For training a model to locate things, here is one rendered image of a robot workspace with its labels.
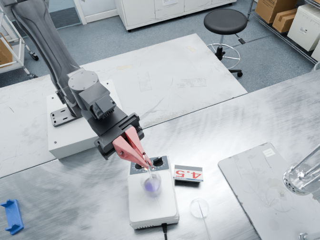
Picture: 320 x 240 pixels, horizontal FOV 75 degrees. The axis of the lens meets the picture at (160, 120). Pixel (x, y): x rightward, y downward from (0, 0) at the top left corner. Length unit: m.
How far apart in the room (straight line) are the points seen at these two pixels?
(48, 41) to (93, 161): 0.41
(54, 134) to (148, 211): 0.43
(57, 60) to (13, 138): 0.52
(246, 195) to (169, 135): 0.31
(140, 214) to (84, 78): 0.35
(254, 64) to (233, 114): 1.76
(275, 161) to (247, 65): 1.86
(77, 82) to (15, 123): 0.62
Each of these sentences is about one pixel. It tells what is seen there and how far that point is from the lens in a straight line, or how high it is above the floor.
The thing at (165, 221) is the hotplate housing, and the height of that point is 0.95.
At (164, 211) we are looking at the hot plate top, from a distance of 0.57.
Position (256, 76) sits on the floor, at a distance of 2.41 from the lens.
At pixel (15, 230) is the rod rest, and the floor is 0.91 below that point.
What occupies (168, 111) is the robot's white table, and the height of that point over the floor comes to 0.90.
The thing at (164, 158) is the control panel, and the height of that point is 0.94.
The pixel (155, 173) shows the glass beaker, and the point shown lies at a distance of 0.53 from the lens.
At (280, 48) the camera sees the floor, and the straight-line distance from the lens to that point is 2.88.
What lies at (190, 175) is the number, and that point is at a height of 0.92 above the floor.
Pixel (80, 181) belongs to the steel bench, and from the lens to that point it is 0.75.
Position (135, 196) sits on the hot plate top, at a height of 0.99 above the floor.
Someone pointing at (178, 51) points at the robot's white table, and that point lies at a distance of 1.09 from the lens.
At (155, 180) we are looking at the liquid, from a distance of 0.56.
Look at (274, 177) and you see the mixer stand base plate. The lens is 0.73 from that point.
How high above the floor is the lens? 1.54
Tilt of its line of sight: 54 degrees down
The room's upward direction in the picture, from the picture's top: 7 degrees counter-clockwise
